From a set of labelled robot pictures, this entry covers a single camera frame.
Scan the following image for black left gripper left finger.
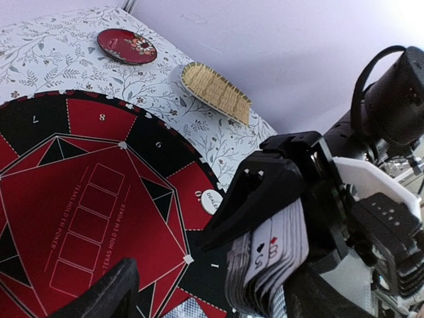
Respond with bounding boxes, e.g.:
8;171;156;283
49;258;139;318

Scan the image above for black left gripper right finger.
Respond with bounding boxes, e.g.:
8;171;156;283
284;266;372;318

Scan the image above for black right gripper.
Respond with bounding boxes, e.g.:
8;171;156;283
198;131;371;274

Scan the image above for white dealer button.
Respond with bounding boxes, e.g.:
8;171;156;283
200;189;223;215

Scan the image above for blue playing card deck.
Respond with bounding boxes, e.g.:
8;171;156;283
225;199;309;317

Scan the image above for blue backed dealt cards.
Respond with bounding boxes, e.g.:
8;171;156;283
164;297;227;318

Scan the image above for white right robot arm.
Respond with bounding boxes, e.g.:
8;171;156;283
198;46;423;297

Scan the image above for woven bamboo tray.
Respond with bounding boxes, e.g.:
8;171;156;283
180;62;252;126

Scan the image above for round red black poker mat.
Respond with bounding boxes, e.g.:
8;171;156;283
1;91;235;317

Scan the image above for red floral round plate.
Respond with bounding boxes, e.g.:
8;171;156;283
97;28;158;65

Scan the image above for floral table cloth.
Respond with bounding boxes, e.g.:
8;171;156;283
1;7;275;188

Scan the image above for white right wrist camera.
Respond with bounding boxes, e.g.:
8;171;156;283
331;156;424;299

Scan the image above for right aluminium frame post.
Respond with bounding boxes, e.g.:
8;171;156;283
121;0;138;13

